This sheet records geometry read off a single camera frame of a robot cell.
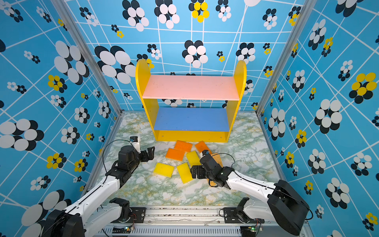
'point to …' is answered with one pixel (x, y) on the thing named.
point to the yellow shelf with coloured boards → (191, 108)
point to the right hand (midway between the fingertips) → (198, 169)
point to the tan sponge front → (212, 183)
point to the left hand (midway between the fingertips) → (149, 146)
